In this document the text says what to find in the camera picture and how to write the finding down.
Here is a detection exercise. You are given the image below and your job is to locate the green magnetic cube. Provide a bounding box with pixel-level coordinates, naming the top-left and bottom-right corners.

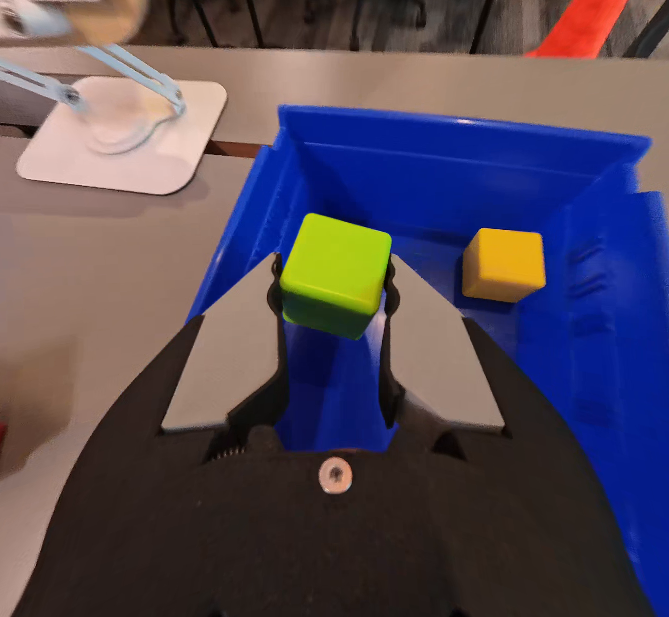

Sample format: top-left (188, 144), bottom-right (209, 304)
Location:
top-left (279, 213), bottom-right (393, 341)

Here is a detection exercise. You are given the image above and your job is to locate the yellow magnetic cube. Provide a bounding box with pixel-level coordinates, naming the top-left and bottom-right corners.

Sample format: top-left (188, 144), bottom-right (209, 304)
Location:
top-left (461, 227), bottom-right (547, 304)

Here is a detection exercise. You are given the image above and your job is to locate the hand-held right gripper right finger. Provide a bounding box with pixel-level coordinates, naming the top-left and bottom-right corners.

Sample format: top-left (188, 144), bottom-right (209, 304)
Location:
top-left (377, 254), bottom-right (507, 432)

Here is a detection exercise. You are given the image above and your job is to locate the white stand with wooden board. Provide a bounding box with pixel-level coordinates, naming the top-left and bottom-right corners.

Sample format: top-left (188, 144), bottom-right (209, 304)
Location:
top-left (0, 0), bottom-right (229, 195)

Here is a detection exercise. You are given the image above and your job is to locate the orange traffic cone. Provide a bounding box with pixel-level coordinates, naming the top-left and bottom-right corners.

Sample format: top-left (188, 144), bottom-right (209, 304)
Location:
top-left (527, 0), bottom-right (656, 60)

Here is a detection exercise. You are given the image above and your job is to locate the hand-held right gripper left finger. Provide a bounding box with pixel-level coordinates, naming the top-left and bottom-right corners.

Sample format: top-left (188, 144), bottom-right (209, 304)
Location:
top-left (161, 253), bottom-right (291, 432)

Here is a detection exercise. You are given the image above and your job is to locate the blue plastic storage bin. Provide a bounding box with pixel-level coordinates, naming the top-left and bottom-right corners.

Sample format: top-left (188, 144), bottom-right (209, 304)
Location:
top-left (185, 104), bottom-right (669, 617)

